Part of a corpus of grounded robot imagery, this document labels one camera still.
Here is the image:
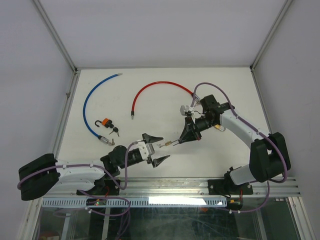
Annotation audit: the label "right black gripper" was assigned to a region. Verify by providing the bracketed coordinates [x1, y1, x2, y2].
[178, 114, 217, 144]

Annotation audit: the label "small brass padlock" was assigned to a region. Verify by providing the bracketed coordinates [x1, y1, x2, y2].
[164, 139, 179, 147]

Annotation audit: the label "red cable lock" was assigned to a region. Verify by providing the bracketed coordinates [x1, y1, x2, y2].
[130, 81, 200, 120]

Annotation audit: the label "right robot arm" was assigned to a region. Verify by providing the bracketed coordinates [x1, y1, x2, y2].
[178, 95, 291, 197]

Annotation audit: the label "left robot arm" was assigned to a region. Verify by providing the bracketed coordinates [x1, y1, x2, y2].
[17, 133, 169, 201]

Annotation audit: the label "black head keys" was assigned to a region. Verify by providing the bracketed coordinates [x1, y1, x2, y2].
[109, 127, 120, 137]

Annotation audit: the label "orange black padlock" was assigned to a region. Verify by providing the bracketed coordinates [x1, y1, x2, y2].
[94, 118, 114, 128]

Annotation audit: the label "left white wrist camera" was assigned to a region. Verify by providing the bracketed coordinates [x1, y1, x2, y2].
[137, 141, 155, 161]

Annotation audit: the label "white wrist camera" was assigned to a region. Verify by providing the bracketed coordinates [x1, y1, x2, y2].
[179, 105, 195, 117]
[137, 141, 155, 161]

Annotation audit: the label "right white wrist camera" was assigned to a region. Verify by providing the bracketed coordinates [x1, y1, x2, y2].
[179, 105, 195, 117]

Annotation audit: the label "red cable lock keys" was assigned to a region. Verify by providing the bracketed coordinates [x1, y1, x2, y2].
[195, 98, 201, 106]

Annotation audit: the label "aluminium mounting rail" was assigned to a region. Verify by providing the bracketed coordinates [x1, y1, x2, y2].
[32, 176, 300, 199]

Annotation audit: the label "blue cable lock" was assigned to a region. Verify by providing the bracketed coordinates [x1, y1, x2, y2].
[81, 72, 123, 146]

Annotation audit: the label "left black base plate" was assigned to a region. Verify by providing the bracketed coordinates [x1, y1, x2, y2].
[85, 178, 120, 196]

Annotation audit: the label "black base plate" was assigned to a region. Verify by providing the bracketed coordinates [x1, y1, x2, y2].
[85, 178, 120, 196]
[207, 179, 254, 197]

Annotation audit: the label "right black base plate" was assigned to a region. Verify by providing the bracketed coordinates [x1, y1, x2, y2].
[207, 179, 254, 197]

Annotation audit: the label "white slotted cable duct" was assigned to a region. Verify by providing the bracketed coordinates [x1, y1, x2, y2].
[42, 196, 227, 209]

